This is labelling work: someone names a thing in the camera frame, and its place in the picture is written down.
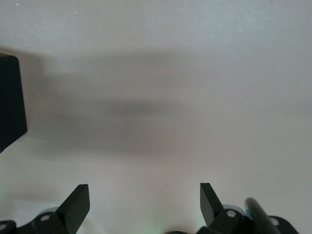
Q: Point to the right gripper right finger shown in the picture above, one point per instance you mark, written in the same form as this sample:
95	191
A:
210	207

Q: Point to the black plastic tray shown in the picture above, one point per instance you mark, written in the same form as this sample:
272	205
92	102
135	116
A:
11	102

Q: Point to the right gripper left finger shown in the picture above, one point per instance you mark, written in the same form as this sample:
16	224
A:
73	207

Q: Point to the brown table cover mat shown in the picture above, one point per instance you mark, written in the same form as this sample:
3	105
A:
170	73

